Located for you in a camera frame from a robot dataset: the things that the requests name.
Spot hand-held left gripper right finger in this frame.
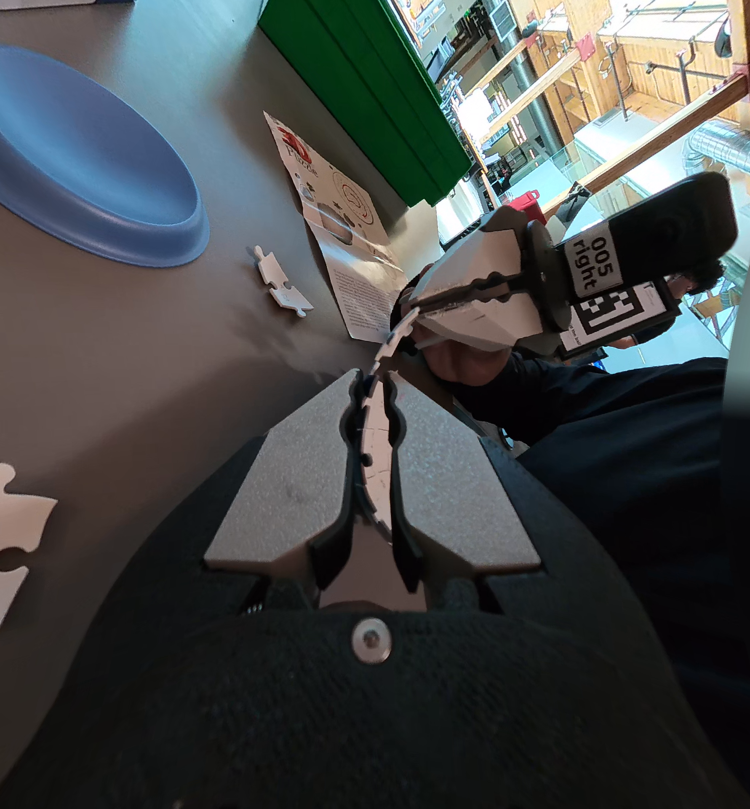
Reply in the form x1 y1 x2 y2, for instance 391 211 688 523
386 372 544 594

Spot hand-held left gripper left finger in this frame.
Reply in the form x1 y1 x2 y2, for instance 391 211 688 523
203 370 362 590

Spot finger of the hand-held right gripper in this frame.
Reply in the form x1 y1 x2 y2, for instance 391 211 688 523
409 291 547 354
406 222 528 305

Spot assembled curved puzzle section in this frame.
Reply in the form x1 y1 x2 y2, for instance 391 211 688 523
355 310 421 546

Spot joined white puzzle pieces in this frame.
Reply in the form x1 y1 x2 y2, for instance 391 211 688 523
246 244 315 318

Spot person's right forearm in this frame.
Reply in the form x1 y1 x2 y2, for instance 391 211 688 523
451 354 729 456

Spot single white puzzle piece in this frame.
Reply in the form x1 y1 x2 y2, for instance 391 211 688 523
0 463 59 633

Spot blue round ball stand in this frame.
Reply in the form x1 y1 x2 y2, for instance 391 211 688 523
0 43 211 269

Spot person's right hand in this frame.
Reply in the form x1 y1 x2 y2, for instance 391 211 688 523
424 338 515 388

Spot red container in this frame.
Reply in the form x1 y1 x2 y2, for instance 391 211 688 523
510 190 547 225

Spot black white marker sign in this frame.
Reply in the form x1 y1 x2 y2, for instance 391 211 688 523
558 278 684 361

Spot white folded leaflet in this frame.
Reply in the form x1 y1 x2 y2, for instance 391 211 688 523
263 110 414 345

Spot green plastic crate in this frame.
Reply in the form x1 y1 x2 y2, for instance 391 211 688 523
258 0 473 207

